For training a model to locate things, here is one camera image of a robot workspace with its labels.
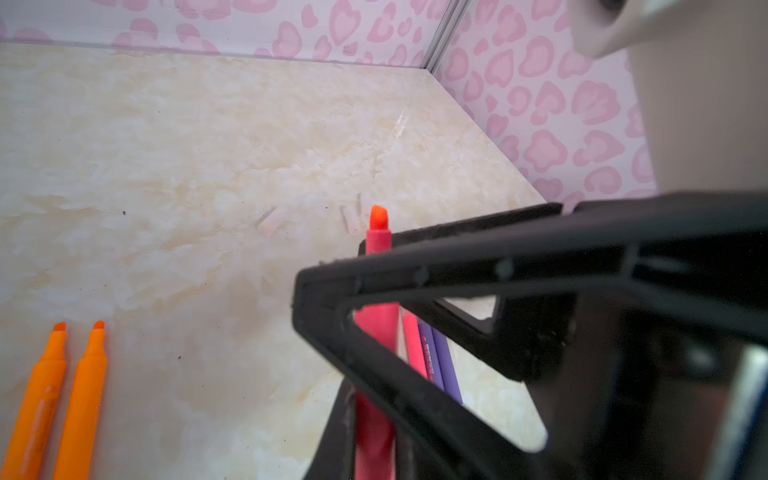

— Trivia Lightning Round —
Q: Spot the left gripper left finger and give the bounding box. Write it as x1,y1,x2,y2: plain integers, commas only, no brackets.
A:
302,377,421,480

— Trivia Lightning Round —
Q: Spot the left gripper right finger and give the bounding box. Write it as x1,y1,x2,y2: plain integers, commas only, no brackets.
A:
292,192,767,479

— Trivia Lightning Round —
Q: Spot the pink highlighter pen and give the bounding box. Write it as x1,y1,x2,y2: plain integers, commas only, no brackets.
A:
352,205,402,480
403,310,428,378

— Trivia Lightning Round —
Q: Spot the purple highlighter pen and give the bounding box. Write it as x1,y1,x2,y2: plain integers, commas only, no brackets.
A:
433,329,463,404
418,320,445,390

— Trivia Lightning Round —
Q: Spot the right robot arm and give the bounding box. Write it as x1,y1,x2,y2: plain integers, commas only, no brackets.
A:
628,1,767,193

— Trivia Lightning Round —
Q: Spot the clear pen cap middle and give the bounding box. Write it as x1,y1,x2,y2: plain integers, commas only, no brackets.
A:
340,205,363,235

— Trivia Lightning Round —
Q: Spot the clear pen cap on table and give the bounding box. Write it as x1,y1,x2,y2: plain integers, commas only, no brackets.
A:
257,206,288,237

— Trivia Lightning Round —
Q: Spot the orange highlighter pen right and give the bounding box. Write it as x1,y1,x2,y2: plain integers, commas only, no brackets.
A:
53,321,108,479

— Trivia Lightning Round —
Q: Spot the orange highlighter pen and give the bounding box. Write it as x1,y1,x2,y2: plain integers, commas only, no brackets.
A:
1,323,67,479
53,321,108,479

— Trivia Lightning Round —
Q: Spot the orange highlighter pen left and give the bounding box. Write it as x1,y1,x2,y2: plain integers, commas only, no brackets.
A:
1,323,67,479

